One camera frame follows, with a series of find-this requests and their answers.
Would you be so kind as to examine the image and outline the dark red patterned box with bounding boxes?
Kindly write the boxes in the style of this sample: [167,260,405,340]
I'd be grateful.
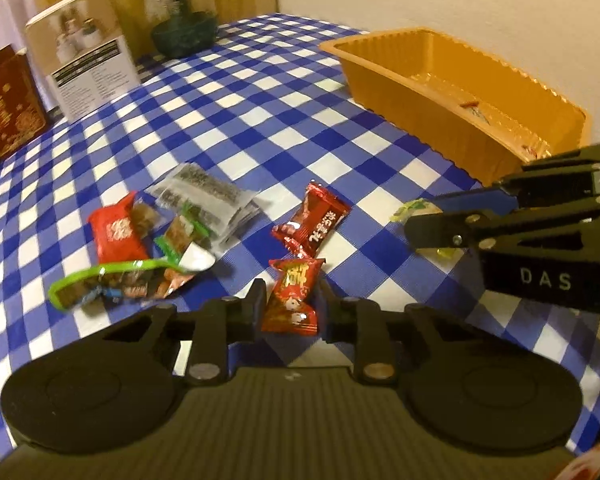
[0,44,52,159]

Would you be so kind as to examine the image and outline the red square snack packet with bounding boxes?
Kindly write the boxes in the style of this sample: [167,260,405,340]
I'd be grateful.
[88,191,161,264]

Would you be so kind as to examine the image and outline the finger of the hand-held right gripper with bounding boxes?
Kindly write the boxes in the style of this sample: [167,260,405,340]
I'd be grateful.
[404,195,600,253]
[432,140,600,218]

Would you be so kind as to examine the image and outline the glass jar with dark contents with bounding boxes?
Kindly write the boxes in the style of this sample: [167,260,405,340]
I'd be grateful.
[144,0,220,59]

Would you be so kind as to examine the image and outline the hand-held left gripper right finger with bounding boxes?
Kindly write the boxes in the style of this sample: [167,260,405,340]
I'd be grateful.
[317,280,481,386]

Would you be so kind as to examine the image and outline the green cake packet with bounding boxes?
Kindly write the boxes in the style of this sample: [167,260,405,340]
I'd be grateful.
[154,202,212,266]

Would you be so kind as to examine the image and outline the red cartoon candy packet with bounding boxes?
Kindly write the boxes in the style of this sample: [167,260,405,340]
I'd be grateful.
[261,257,327,336]

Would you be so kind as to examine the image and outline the orange plastic tray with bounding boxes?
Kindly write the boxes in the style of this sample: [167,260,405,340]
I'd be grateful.
[319,27,592,187]

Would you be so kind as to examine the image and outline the clear seaweed snack packet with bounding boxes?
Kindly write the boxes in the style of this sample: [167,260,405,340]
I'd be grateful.
[145,162,261,253]

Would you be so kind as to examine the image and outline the long green-edged snack packet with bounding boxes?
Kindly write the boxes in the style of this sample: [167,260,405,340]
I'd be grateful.
[48,247,216,313]

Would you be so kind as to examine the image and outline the dark red snack packet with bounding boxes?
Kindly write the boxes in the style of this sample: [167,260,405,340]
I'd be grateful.
[271,182,353,257]

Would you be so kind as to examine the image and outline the white product box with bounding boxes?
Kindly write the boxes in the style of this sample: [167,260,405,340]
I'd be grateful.
[25,0,142,122]

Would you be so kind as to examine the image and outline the yellow-green candy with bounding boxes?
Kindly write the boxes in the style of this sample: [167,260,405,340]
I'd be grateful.
[390,199,443,223]

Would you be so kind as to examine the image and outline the blue white checkered tablecloth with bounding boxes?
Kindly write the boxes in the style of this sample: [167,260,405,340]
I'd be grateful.
[0,12,600,480]

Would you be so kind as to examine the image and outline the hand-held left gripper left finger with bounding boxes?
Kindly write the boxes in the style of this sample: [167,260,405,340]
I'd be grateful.
[100,277,268,386]

